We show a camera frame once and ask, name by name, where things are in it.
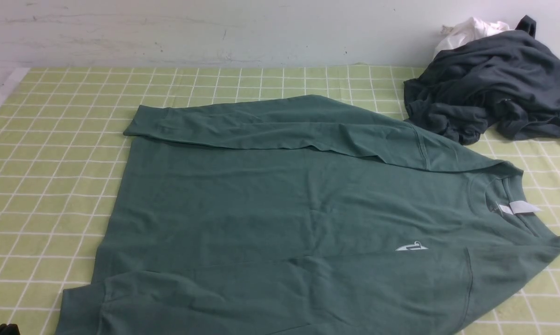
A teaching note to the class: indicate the dark grey crumpled garment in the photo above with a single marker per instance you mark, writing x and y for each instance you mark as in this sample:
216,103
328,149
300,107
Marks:
509,80

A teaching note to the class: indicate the white crumpled cloth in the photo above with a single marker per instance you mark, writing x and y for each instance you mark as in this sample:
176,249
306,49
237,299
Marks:
467,31

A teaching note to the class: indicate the green checkered tablecloth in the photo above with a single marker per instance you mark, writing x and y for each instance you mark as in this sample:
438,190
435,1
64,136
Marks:
62,154

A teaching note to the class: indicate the green long-sleeve shirt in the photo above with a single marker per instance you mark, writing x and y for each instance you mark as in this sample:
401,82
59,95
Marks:
304,216

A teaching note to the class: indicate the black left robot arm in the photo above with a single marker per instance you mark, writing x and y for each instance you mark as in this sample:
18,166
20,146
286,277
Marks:
9,329

